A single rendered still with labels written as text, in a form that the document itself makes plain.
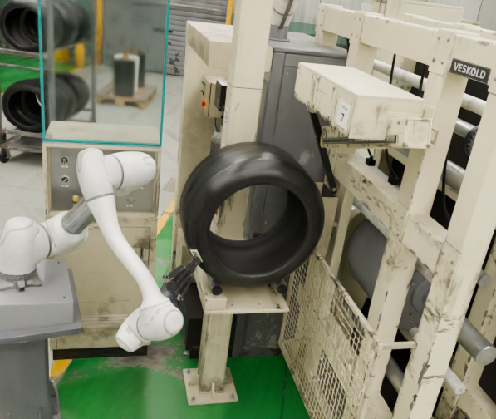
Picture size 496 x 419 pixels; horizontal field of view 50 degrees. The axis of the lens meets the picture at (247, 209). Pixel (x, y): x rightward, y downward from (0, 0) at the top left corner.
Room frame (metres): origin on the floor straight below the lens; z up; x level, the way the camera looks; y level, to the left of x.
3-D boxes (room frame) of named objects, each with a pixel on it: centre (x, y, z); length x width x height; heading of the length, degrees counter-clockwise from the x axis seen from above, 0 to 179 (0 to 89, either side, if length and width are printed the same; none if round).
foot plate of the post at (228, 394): (2.29, 0.08, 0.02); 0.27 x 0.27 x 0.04; 16
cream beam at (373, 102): (2.01, -0.33, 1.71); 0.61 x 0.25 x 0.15; 16
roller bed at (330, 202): (2.37, -0.31, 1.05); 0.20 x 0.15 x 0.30; 16
